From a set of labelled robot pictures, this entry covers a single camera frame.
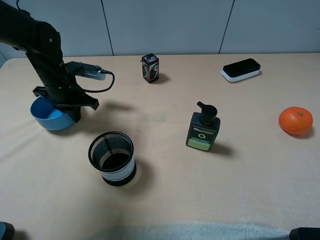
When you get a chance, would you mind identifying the orange mandarin fruit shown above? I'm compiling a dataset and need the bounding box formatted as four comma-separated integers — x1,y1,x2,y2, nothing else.
278,106,313,135

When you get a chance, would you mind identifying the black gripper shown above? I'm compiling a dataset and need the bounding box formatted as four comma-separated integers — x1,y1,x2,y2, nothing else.
32,75,99,123

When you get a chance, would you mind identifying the dark green pump bottle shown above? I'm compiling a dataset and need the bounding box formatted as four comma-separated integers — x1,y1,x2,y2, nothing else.
185,101,221,152

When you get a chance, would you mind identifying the black gum box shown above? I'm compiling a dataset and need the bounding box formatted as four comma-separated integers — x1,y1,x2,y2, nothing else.
140,53,160,84

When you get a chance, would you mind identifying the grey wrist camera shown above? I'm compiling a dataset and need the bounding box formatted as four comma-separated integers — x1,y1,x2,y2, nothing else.
65,61,111,81

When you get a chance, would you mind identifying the black camera cable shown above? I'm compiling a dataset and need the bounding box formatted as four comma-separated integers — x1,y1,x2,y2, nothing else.
74,70,116,94

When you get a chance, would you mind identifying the black object bottom left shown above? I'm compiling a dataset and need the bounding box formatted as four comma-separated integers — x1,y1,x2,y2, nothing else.
0,221,15,240

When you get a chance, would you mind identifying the black object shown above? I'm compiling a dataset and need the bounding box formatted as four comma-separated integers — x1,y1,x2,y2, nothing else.
289,227,320,240
0,221,15,240

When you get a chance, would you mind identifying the blue plastic bowl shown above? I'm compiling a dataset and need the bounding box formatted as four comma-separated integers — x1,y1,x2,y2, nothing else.
30,96,75,131

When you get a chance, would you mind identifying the black mesh pen holder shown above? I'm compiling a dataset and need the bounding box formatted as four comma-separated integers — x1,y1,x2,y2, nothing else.
88,131,137,187

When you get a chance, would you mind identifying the black white board eraser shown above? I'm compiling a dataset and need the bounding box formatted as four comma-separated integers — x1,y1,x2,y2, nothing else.
221,58,261,83

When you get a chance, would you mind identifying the black object bottom right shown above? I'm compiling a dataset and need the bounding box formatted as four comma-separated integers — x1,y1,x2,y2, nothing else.
289,227,320,240

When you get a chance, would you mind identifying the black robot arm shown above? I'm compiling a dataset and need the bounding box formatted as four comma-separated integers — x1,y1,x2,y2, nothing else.
0,1,99,122

